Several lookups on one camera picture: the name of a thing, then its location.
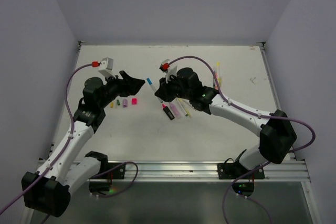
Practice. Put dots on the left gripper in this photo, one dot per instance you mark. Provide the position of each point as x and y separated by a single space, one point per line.
128 85

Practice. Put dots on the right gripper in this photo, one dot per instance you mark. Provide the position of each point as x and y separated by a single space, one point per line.
164 90

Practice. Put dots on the pink highlighter cap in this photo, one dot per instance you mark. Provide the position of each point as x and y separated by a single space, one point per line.
134 101

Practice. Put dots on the black pink highlighter body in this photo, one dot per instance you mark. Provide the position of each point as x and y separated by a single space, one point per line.
168 112

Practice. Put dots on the lilac highlighter cap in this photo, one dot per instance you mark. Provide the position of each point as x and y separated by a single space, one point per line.
124 103

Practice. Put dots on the lilac highlighter body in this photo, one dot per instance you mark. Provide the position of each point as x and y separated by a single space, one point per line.
175 110

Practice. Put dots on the white green marker body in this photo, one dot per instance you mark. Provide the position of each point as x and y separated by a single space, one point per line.
182 108

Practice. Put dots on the olive clear pen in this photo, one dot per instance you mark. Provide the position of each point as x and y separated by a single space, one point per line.
219 79

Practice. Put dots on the yellow cap clear pen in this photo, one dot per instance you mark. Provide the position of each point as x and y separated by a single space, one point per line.
217 68

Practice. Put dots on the white blue marker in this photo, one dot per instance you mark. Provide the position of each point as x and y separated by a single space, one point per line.
154 90

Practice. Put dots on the orange clear pen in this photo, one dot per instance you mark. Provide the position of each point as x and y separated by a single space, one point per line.
216 80

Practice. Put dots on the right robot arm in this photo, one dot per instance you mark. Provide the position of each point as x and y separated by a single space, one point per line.
275 132

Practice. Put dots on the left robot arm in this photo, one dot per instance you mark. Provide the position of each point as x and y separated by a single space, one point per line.
50 188

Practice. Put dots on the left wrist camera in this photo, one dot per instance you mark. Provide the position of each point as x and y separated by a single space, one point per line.
105 67

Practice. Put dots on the aluminium front rail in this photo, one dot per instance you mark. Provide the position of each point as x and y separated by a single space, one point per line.
204 171

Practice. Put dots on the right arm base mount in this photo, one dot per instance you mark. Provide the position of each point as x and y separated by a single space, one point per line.
231 169

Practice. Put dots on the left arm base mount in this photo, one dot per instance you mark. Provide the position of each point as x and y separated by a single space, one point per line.
100 185

